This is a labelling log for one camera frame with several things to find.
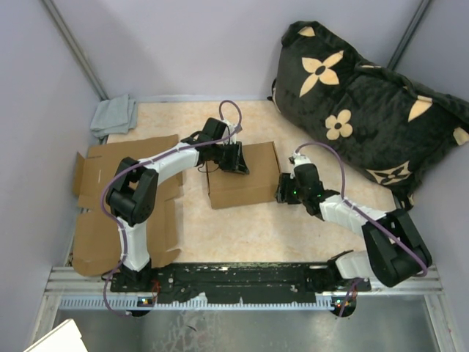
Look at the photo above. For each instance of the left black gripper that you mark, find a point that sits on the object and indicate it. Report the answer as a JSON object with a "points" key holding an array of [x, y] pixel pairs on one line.
{"points": [[237, 163]]}

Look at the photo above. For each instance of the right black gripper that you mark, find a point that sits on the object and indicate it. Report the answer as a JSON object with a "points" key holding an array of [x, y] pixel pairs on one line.
{"points": [[285, 181]]}

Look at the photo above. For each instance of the brown cardboard box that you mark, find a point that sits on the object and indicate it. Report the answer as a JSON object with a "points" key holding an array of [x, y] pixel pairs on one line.
{"points": [[96, 247], [227, 189]]}

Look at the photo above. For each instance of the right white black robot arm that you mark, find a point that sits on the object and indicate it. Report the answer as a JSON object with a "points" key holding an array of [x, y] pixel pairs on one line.
{"points": [[395, 250]]}

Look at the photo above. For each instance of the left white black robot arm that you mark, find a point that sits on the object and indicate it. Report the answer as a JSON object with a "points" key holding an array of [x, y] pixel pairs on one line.
{"points": [[129, 199]]}

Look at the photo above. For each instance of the black plush flower cushion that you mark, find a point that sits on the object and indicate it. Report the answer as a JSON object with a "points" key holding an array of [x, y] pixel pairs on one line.
{"points": [[387, 127]]}

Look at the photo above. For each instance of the grey folded cloth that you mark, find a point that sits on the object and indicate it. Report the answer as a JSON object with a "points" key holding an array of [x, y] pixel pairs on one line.
{"points": [[114, 116]]}

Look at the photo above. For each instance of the white board corner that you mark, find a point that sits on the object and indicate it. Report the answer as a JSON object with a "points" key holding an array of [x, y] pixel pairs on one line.
{"points": [[66, 337]]}

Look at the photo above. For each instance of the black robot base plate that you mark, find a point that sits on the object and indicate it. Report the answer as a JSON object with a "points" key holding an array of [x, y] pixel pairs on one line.
{"points": [[236, 283]]}

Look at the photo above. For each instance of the aluminium rail frame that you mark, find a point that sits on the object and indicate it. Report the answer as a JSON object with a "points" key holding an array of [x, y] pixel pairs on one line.
{"points": [[410, 317]]}

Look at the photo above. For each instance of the left grey corner post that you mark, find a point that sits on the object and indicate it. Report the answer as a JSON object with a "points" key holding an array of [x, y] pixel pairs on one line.
{"points": [[74, 47]]}

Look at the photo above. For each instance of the grey corner post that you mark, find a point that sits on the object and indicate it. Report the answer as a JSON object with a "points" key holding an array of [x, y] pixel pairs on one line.
{"points": [[409, 33], [74, 47]]}

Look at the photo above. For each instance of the right grey corner post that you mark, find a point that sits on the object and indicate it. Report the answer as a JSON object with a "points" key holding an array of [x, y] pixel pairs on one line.
{"points": [[409, 33]]}

